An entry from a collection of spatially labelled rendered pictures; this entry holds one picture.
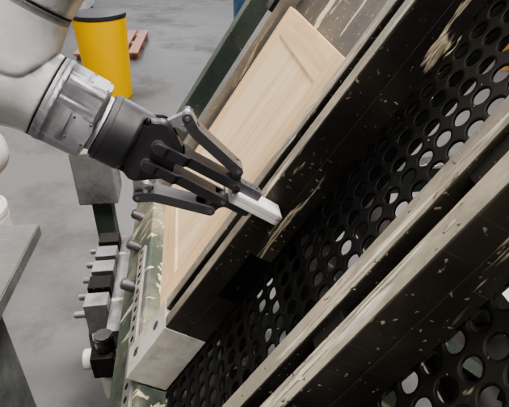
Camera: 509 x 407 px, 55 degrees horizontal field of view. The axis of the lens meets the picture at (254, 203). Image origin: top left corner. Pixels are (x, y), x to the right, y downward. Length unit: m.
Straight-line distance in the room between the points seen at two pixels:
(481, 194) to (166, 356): 0.56
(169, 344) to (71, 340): 1.48
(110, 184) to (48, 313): 0.99
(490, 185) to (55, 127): 0.39
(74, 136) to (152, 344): 0.37
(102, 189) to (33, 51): 1.08
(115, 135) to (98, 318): 0.76
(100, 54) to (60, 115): 4.01
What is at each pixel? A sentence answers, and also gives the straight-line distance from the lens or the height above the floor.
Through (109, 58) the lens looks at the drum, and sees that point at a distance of 4.52.
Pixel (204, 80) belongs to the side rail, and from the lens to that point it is 1.46.
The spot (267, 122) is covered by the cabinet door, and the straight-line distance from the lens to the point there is 0.91.
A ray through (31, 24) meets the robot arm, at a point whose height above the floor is 1.47.
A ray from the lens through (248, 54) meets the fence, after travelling 1.20.
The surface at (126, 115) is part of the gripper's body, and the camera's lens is 0.53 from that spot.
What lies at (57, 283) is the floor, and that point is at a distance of 2.54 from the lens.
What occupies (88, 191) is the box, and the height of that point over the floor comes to 0.80.
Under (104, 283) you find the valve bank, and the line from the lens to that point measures 1.26.
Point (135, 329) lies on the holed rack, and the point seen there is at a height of 0.90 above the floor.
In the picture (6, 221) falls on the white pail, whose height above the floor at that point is 0.30.
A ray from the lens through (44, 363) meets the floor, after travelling 2.19.
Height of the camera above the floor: 1.56
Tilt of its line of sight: 32 degrees down
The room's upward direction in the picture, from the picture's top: straight up
